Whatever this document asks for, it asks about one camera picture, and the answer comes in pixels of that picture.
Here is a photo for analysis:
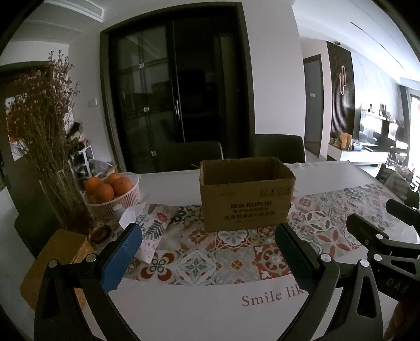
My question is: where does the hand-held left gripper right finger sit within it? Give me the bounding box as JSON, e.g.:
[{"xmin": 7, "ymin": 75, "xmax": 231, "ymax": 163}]
[{"xmin": 275, "ymin": 222, "xmax": 384, "ymax": 341}]

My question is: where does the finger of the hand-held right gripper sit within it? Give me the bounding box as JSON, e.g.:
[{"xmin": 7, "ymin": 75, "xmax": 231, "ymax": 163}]
[
  {"xmin": 346, "ymin": 213, "xmax": 420, "ymax": 261},
  {"xmin": 385, "ymin": 198, "xmax": 420, "ymax": 227}
]

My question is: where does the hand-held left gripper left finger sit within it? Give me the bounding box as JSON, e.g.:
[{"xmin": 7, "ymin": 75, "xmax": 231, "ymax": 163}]
[{"xmin": 34, "ymin": 222, "xmax": 143, "ymax": 341}]

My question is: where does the brown cardboard box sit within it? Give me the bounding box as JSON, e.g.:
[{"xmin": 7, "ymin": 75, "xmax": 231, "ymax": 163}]
[{"xmin": 199, "ymin": 157, "xmax": 296, "ymax": 233}]

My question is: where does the person's right forearm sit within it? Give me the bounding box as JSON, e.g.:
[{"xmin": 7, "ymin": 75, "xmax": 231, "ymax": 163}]
[{"xmin": 384, "ymin": 300, "xmax": 420, "ymax": 341}]

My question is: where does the small brown bowl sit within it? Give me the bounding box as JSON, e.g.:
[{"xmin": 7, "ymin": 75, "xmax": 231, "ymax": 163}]
[{"xmin": 90, "ymin": 225, "xmax": 112, "ymax": 243}]

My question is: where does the white tissue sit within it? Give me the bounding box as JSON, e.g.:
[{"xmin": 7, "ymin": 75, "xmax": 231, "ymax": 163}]
[{"xmin": 119, "ymin": 201, "xmax": 146, "ymax": 229}]

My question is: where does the leaf printed tissue pouch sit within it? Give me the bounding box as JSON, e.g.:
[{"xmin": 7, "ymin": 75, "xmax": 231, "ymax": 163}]
[{"xmin": 136, "ymin": 203, "xmax": 173, "ymax": 264}]

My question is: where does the white plastic fruit basket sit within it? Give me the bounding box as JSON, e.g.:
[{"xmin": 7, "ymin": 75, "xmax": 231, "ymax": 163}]
[{"xmin": 82, "ymin": 172, "xmax": 141, "ymax": 220}]

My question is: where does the patterned table runner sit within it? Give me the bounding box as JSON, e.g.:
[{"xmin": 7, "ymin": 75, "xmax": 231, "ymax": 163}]
[{"xmin": 125, "ymin": 184, "xmax": 411, "ymax": 286}]

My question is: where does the white tv cabinet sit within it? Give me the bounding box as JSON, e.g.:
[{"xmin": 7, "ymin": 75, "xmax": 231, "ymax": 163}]
[{"xmin": 328, "ymin": 144, "xmax": 394, "ymax": 168}]

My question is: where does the glass vase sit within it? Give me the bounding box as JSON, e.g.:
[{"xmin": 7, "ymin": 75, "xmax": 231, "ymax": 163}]
[{"xmin": 39, "ymin": 169, "xmax": 96, "ymax": 235}]

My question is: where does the white cubby shelf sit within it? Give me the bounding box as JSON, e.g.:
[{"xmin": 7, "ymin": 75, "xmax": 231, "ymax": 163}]
[{"xmin": 66, "ymin": 123, "xmax": 114, "ymax": 180}]

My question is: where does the dark dining chair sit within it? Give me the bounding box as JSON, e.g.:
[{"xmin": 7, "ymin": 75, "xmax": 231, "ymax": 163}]
[
  {"xmin": 249, "ymin": 134, "xmax": 306, "ymax": 164},
  {"xmin": 157, "ymin": 142, "xmax": 224, "ymax": 173}
]

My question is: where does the dark hallway door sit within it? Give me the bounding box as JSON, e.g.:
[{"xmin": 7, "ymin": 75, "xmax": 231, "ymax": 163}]
[{"xmin": 303, "ymin": 55, "xmax": 324, "ymax": 157}]

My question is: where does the dried flower bunch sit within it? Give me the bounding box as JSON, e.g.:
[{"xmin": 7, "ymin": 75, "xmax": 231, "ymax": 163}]
[{"xmin": 7, "ymin": 51, "xmax": 89, "ymax": 230}]

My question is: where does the dark glass sliding door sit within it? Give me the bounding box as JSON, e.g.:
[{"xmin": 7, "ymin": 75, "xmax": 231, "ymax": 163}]
[{"xmin": 100, "ymin": 5, "xmax": 256, "ymax": 174}]

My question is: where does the dark slatted wall panel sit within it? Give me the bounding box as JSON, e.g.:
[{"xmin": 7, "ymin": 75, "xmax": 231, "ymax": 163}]
[{"xmin": 326, "ymin": 41, "xmax": 356, "ymax": 145}]

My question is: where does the wall picture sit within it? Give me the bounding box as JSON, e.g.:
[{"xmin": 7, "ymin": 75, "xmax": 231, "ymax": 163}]
[{"xmin": 5, "ymin": 93, "xmax": 30, "ymax": 162}]

